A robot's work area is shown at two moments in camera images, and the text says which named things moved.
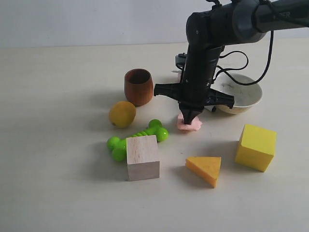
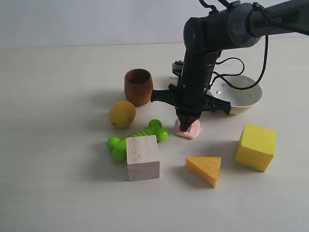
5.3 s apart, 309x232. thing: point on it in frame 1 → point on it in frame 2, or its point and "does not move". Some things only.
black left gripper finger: [189, 112] → [184, 119]
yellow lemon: [122, 113] does not move
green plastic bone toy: [118, 146] does not move
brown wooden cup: [138, 84] does not move
